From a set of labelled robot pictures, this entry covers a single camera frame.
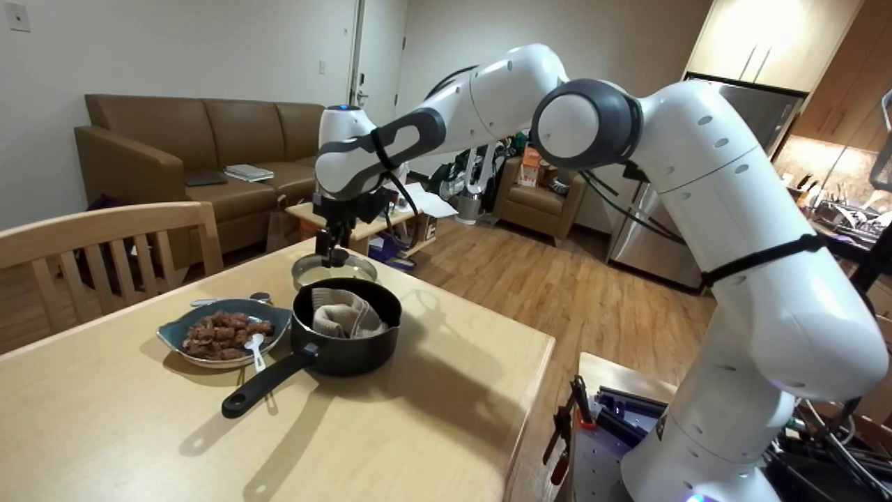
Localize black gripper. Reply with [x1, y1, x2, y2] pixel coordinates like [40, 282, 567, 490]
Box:
[316, 187, 372, 267]

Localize wooden coffee table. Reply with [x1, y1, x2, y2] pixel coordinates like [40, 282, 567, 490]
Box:
[284, 198, 440, 260]

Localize white cloth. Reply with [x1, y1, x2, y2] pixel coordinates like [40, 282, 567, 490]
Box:
[310, 285, 387, 341]

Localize loose white paper sheets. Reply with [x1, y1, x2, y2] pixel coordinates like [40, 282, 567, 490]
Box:
[398, 180, 461, 223]

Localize white papers stack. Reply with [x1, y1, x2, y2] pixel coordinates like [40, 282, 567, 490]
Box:
[223, 162, 278, 187]

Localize white spoon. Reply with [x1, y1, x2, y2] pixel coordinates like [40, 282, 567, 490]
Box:
[243, 331, 278, 417]

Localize brown food pieces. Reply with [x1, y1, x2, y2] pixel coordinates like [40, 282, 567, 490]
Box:
[181, 310, 278, 362]

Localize plate with food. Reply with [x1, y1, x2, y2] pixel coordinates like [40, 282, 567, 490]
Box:
[154, 295, 295, 373]

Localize white door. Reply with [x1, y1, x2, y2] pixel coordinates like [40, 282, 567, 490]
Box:
[347, 0, 411, 145]

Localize brown armchair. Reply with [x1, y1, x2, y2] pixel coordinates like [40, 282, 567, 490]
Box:
[492, 150, 591, 249]

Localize brown sofa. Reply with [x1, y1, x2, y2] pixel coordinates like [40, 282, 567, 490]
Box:
[73, 91, 393, 260]

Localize orange box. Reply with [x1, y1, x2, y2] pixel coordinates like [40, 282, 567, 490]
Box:
[517, 147, 547, 191]

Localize light wooden chair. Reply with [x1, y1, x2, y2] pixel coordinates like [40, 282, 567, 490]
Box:
[0, 198, 225, 357]

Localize red and black clamp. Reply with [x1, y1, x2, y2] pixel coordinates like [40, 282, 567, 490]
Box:
[542, 373, 598, 490]

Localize stainless steel refrigerator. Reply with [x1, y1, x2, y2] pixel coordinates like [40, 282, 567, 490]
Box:
[609, 71, 808, 293]

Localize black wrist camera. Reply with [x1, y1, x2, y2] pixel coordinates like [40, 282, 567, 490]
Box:
[365, 183, 402, 225]

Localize black pot with long handle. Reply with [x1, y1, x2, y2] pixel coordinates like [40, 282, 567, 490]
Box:
[221, 276, 404, 421]

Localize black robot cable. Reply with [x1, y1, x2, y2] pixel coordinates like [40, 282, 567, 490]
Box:
[579, 166, 688, 251]

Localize white light switch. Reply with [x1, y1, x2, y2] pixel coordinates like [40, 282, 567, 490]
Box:
[2, 0, 34, 35]

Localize beige wall cabinet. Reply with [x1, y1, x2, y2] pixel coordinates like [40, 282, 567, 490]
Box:
[683, 0, 871, 95]

